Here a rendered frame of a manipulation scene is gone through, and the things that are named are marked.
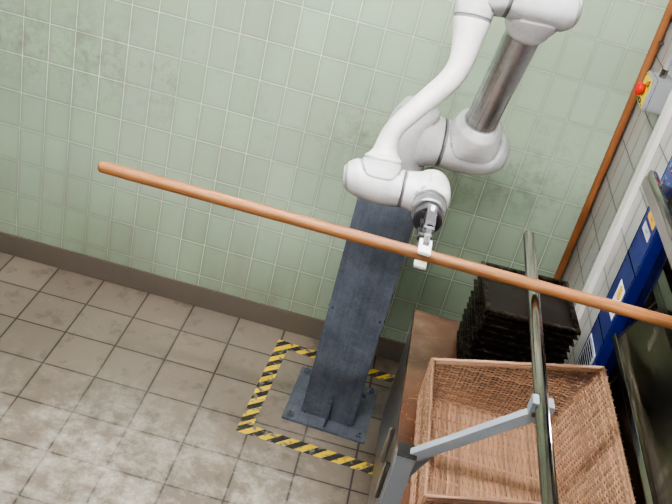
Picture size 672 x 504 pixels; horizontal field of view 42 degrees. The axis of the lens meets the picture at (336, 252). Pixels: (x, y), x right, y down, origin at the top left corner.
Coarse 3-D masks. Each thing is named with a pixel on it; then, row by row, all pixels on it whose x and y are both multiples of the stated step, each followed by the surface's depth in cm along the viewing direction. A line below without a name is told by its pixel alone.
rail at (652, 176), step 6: (648, 174) 218; (654, 174) 216; (654, 180) 213; (654, 186) 211; (660, 186) 210; (654, 192) 209; (660, 192) 207; (660, 198) 204; (666, 198) 205; (660, 204) 203; (666, 204) 201; (660, 210) 202; (666, 210) 198; (666, 216) 197; (666, 222) 195
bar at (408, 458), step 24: (528, 240) 229; (528, 264) 219; (528, 312) 201; (528, 408) 173; (552, 408) 171; (456, 432) 181; (480, 432) 178; (408, 456) 182; (432, 456) 184; (552, 456) 158; (552, 480) 153
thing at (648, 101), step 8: (648, 72) 270; (656, 72) 270; (648, 80) 267; (656, 80) 263; (664, 80) 264; (648, 88) 264; (656, 88) 264; (664, 88) 263; (640, 96) 271; (648, 96) 265; (656, 96) 265; (664, 96) 264; (640, 104) 268; (648, 104) 266; (656, 104) 266; (664, 104) 265; (656, 112) 267
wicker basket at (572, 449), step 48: (432, 384) 241; (480, 384) 253; (528, 384) 251; (432, 432) 246; (528, 432) 255; (432, 480) 230; (480, 480) 234; (528, 480) 238; (576, 480) 228; (624, 480) 208
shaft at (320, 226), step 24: (120, 168) 207; (192, 192) 206; (216, 192) 207; (264, 216) 207; (288, 216) 206; (360, 240) 205; (384, 240) 205; (456, 264) 205; (480, 264) 205; (528, 288) 205; (552, 288) 204; (624, 312) 204; (648, 312) 203
